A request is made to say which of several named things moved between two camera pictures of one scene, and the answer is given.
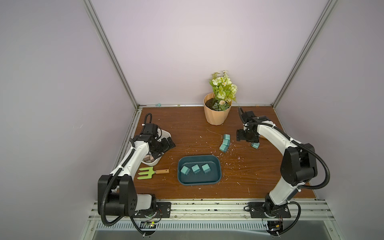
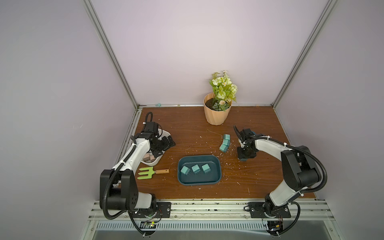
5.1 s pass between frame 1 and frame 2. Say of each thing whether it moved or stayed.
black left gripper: stayed
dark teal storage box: stayed
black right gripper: moved
